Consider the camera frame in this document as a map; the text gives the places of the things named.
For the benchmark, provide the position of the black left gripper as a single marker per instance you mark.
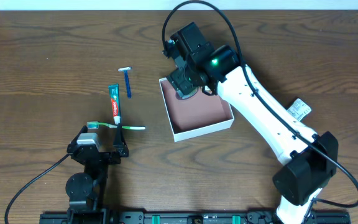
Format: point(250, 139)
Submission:
point(103, 154)

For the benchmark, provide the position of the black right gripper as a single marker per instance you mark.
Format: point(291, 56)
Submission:
point(181, 82)

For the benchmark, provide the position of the clear blue soap pump bottle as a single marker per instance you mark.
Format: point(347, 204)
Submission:
point(181, 96)

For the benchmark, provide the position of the green white soap packet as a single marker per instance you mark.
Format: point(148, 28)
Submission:
point(299, 109)

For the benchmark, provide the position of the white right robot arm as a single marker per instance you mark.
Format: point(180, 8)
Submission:
point(308, 159)

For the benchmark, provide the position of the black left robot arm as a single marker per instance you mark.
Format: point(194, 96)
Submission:
point(86, 189)

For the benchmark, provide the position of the green white toothbrush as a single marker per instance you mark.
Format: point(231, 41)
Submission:
point(97, 124)

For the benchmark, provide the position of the white box with pink inside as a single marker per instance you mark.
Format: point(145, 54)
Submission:
point(196, 116)

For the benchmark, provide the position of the green red toothpaste tube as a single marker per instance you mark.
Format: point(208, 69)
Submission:
point(115, 102)

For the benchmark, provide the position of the blue disposable razor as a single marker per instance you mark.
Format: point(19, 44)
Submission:
point(125, 71)

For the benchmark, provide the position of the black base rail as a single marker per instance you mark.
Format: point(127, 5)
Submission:
point(255, 217)

